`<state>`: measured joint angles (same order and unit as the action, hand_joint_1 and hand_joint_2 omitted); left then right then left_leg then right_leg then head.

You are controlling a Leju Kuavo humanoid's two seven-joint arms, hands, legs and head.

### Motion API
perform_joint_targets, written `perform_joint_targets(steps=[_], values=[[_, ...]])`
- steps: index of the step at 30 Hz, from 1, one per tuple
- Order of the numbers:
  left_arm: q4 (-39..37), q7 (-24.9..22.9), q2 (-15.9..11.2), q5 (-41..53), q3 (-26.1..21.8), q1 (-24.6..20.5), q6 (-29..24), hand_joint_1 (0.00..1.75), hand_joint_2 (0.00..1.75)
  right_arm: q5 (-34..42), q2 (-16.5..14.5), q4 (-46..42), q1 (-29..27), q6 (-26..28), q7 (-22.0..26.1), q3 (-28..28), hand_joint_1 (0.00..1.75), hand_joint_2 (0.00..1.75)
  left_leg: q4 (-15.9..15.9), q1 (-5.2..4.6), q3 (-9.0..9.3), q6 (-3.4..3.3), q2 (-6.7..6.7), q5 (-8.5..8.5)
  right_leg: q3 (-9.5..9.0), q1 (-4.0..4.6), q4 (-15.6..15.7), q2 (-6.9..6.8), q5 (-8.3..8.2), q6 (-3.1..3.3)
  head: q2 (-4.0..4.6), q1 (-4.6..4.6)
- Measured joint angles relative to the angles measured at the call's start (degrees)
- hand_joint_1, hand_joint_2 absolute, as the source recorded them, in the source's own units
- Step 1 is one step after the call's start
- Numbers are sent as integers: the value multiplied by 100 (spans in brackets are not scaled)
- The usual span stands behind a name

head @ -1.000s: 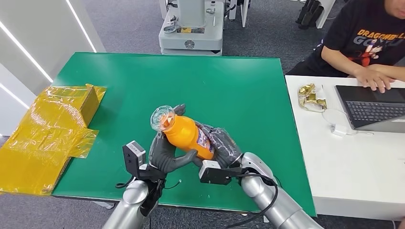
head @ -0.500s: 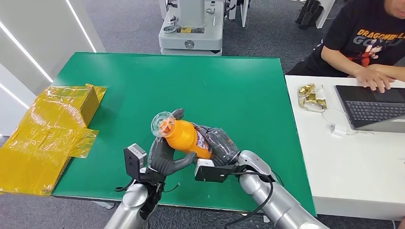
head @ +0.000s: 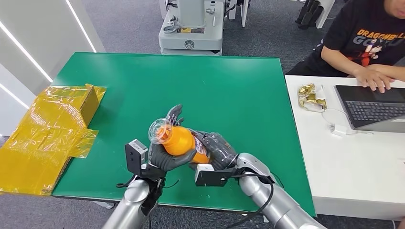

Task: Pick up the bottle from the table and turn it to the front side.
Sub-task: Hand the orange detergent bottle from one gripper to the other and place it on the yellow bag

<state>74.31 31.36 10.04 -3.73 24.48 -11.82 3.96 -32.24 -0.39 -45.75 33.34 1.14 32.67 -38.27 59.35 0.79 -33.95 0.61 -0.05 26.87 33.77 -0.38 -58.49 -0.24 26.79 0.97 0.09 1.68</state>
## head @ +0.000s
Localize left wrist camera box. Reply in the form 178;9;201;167
124;139;167;183

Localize white desk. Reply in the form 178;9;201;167
284;74;405;221

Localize white wall light strip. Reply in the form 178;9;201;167
0;83;30;110
0;20;53;83
64;0;97;53

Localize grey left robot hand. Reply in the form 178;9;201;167
148;104;197;179

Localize white machine base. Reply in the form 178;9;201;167
158;0;226;57

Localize orange bottle with clear cap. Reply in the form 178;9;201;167
148;117;212;165

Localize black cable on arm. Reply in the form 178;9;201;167
226;172;286;229
116;175;137;189

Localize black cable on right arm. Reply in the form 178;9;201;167
226;172;286;229

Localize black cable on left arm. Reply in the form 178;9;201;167
116;175;137;189

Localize crumpled gold foil wrapper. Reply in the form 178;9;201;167
297;83;328;113

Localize person's right hand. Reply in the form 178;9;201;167
352;67;395;94

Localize yellow taped cardboard box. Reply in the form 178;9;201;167
0;83;107;197

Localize person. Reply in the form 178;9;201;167
286;0;405;94

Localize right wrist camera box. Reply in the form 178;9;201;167
194;164;237;187

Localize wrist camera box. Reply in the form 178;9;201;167
124;139;167;183
194;164;237;187

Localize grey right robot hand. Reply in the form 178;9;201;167
189;129;238;172

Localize black stand legs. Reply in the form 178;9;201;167
295;0;325;30

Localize thin white charger cable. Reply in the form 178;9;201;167
321;108;374;136

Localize white charger block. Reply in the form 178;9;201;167
330;124;348;137

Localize white furniture legs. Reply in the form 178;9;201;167
227;0;251;28

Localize dark grey laptop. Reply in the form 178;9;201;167
334;84;405;134

